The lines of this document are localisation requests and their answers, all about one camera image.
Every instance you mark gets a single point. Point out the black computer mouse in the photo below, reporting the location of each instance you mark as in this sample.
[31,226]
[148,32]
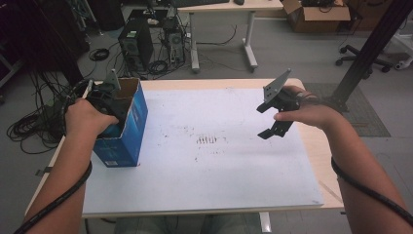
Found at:
[239,2]

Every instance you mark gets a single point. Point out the black keyboard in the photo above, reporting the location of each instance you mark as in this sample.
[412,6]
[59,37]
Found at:
[198,2]

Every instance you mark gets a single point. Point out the white table leg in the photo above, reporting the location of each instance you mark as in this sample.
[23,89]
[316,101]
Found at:
[264,222]

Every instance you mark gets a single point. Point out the person's left hand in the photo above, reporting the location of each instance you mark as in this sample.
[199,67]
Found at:
[84,118]

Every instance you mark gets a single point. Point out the black metal post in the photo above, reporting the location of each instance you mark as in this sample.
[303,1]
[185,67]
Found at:
[370,52]

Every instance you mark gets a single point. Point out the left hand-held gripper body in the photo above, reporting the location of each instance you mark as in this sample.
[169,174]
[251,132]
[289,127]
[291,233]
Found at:
[110,100]

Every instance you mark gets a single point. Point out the blue cardboard box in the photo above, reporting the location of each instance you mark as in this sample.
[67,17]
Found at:
[126,146]

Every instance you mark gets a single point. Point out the black curtain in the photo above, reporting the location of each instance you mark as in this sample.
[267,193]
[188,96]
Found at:
[35,32]

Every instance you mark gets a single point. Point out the grey floor mat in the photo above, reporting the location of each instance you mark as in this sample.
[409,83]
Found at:
[367,123]

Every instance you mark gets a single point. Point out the open brown cardboard box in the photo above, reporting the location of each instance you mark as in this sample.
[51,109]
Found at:
[318,18]

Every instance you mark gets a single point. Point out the small grey computer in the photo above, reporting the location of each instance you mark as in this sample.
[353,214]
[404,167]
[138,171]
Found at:
[174,39]

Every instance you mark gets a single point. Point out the person's right hand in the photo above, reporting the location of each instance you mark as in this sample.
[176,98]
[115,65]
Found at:
[315,112]

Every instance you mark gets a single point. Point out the white-legged wooden desk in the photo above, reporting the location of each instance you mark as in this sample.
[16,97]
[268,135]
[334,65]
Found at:
[227,6]

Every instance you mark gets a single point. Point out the black office chair base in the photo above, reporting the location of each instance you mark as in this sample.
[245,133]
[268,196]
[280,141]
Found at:
[360,58]

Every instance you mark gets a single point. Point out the white table mat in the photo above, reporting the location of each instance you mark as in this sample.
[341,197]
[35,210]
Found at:
[220,175]

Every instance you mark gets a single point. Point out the black computer tower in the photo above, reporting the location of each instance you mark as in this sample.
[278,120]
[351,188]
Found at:
[136,42]

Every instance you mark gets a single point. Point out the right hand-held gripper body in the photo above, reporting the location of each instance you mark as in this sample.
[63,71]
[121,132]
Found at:
[281,96]

